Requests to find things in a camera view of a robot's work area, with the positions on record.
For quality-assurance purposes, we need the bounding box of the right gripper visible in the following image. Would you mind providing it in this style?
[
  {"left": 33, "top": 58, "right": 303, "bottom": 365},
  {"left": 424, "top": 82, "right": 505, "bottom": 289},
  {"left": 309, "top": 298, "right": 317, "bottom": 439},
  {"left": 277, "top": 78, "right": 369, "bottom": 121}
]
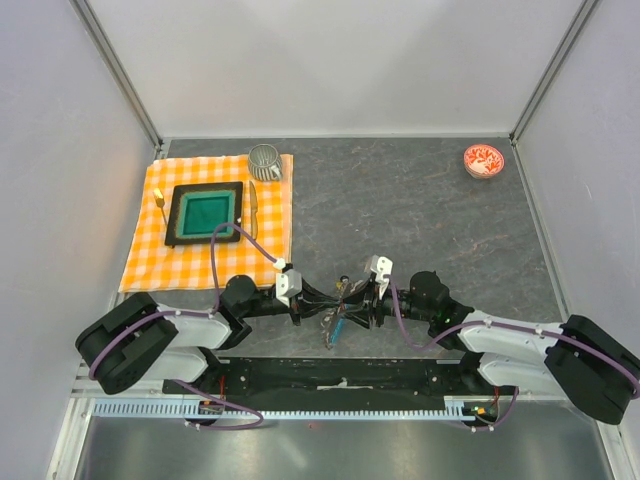
[{"left": 337, "top": 277, "right": 433, "bottom": 331}]

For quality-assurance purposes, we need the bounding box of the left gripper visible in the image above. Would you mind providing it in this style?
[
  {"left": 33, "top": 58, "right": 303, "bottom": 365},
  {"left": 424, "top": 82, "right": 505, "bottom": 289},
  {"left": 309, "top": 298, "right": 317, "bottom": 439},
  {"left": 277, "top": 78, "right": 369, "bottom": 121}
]
[{"left": 241, "top": 277, "right": 340, "bottom": 326}]

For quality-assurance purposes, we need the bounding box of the blue keyring with metal rings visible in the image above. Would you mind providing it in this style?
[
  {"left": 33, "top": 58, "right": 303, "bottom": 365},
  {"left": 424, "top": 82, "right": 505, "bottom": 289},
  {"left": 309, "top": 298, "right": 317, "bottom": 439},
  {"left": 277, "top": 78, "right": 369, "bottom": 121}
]
[{"left": 321, "top": 275, "right": 366, "bottom": 350}]

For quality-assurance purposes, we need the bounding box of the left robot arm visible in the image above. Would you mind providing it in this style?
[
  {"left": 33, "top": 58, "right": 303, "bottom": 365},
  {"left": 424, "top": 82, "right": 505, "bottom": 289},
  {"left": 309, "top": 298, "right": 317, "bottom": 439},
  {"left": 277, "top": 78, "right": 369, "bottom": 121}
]
[{"left": 75, "top": 270, "right": 339, "bottom": 395}]

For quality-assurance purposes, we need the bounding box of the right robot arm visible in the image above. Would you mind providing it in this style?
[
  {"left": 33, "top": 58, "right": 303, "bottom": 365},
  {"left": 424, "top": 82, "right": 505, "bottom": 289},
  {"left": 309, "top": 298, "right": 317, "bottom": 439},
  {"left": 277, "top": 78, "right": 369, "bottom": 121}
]
[{"left": 340, "top": 271, "right": 639, "bottom": 425}]

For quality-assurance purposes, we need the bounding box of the grey striped mug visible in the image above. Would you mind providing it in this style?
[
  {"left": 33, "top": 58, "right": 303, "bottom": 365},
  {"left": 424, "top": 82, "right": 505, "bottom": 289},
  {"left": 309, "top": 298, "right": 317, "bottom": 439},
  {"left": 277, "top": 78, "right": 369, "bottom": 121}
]
[{"left": 247, "top": 144, "right": 284, "bottom": 182}]

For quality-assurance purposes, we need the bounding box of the green square plate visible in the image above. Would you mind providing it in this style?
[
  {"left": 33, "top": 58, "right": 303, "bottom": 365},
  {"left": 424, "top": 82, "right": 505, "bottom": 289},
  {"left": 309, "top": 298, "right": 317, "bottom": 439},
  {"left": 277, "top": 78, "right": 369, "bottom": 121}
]
[{"left": 165, "top": 182, "right": 244, "bottom": 248}]

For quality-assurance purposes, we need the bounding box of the orange checkered cloth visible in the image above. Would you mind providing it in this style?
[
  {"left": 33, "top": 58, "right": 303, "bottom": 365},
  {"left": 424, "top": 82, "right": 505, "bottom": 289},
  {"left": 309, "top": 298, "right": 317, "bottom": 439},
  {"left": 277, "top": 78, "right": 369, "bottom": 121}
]
[{"left": 119, "top": 154, "right": 293, "bottom": 292}]

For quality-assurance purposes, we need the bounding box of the red patterned bowl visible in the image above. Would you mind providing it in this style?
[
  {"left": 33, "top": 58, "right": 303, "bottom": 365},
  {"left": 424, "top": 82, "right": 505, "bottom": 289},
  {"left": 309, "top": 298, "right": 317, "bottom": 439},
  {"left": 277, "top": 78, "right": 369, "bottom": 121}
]
[{"left": 463, "top": 144, "right": 505, "bottom": 179}]

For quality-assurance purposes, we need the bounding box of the gold fork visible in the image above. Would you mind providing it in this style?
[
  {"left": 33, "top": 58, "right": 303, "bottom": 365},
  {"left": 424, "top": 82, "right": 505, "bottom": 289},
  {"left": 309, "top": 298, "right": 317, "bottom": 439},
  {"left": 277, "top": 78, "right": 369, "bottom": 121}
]
[{"left": 153, "top": 188, "right": 168, "bottom": 225}]

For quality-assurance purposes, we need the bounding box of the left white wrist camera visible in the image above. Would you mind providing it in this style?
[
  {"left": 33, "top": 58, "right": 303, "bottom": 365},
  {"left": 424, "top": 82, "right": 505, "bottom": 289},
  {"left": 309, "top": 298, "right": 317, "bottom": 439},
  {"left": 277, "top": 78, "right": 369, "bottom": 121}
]
[{"left": 273, "top": 258, "right": 302, "bottom": 307}]

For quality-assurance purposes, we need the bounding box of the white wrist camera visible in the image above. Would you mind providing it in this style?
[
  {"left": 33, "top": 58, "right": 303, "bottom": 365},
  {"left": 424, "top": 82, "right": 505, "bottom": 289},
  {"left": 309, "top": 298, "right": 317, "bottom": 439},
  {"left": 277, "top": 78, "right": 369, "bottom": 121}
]
[
  {"left": 273, "top": 258, "right": 302, "bottom": 307},
  {"left": 365, "top": 255, "right": 393, "bottom": 299}
]

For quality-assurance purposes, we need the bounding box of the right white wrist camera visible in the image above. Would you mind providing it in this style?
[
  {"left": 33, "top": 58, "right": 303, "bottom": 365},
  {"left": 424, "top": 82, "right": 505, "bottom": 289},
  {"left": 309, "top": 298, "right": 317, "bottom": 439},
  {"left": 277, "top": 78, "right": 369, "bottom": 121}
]
[{"left": 365, "top": 255, "right": 393, "bottom": 299}]

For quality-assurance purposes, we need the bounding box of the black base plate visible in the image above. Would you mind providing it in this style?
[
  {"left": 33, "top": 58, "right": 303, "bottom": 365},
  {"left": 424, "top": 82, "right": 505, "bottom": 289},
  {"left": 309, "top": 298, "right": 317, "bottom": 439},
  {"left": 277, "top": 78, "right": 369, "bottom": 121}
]
[{"left": 191, "top": 357, "right": 514, "bottom": 412}]

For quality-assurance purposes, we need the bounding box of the wooden handled knife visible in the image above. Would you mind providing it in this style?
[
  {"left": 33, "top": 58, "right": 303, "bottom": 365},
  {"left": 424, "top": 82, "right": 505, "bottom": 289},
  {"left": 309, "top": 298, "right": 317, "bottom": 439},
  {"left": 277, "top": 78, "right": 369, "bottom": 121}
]
[{"left": 249, "top": 181, "right": 259, "bottom": 240}]

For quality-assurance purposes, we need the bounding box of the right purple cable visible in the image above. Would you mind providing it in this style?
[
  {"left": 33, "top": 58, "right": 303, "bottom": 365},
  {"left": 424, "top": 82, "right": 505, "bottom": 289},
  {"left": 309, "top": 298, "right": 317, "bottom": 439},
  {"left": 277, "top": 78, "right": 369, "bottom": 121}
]
[{"left": 388, "top": 273, "right": 640, "bottom": 432}]

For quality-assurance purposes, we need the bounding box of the purple cable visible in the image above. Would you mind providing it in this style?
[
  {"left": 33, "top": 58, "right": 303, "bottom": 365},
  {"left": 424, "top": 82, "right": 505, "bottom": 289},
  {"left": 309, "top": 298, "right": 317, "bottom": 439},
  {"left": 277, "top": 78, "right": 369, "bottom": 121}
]
[
  {"left": 88, "top": 223, "right": 289, "bottom": 431},
  {"left": 388, "top": 273, "right": 640, "bottom": 432}
]

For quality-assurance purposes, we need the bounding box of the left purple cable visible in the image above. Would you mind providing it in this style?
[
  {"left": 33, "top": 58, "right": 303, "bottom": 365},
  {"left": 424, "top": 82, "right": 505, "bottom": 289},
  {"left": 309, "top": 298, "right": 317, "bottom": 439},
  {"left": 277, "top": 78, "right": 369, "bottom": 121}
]
[{"left": 88, "top": 223, "right": 289, "bottom": 431}]

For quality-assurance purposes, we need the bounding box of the grey cable duct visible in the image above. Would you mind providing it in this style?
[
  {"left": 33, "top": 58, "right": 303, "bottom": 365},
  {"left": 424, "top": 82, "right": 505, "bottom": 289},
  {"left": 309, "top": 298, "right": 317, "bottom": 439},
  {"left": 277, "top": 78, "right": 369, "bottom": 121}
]
[{"left": 91, "top": 396, "right": 476, "bottom": 422}]

